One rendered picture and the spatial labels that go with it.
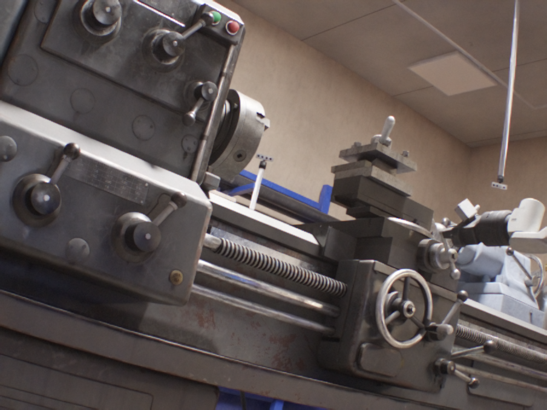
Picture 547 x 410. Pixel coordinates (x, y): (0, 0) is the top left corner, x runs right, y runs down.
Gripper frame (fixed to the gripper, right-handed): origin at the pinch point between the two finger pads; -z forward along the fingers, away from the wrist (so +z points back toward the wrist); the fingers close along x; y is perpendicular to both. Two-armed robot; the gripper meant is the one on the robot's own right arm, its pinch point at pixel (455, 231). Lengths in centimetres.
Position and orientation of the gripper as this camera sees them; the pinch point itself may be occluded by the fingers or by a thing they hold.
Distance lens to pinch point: 182.8
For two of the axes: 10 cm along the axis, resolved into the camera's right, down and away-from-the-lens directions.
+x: -7.3, 3.8, -5.7
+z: 5.8, -0.8, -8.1
